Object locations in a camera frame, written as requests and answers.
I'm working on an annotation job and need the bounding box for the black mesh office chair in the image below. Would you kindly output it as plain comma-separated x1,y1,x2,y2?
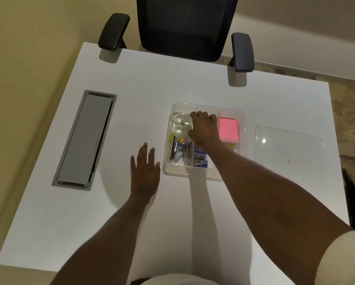
98,0,255,73

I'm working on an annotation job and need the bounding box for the person's left hand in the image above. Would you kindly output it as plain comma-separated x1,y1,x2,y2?
130,142,161,200

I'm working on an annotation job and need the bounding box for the clear plastic organizer box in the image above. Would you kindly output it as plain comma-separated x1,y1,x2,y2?
162,102,247,182

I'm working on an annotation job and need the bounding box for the grey cable tray cover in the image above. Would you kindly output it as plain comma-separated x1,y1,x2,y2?
52,90,117,191

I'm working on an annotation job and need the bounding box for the person's left forearm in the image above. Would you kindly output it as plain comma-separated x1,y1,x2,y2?
50,195,154,285

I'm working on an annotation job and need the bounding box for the person's right hand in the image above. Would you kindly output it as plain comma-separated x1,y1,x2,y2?
188,110,221,146

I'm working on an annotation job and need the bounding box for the pink sticky note pad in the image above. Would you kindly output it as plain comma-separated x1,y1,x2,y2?
218,116,241,143

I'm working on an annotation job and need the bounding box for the person's right forearm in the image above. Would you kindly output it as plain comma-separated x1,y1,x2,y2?
195,139,354,285

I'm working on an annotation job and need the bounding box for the dark grey stapler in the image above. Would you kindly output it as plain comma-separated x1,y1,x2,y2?
183,142,194,166

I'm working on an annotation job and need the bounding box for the clear plastic lid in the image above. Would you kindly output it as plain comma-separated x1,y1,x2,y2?
254,125,325,166

